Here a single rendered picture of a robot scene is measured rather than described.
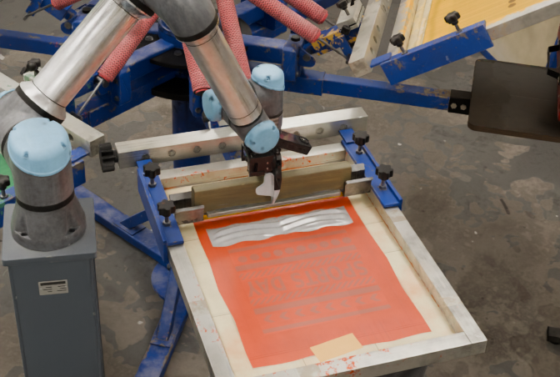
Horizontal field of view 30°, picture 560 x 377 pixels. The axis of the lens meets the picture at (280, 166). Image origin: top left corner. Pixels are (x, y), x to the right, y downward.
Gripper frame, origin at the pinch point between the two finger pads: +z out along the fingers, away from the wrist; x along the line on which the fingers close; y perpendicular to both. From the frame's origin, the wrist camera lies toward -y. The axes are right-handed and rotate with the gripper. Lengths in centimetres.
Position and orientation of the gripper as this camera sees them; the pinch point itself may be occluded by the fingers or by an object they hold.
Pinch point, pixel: (272, 192)
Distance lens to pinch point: 259.6
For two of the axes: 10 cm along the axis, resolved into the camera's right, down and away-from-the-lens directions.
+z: -0.3, 8.2, 5.8
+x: 3.1, 5.6, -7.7
